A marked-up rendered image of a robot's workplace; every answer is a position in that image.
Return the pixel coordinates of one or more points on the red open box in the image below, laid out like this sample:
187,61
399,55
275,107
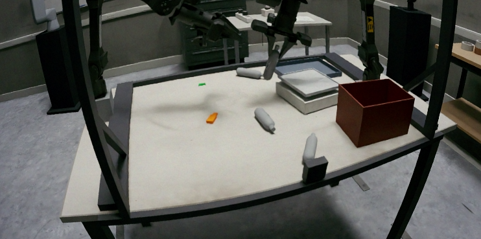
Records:
387,114

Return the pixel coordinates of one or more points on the white digital weighing scale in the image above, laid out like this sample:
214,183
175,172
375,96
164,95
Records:
315,89

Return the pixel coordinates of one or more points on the small orange stepped block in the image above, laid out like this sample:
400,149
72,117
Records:
211,118

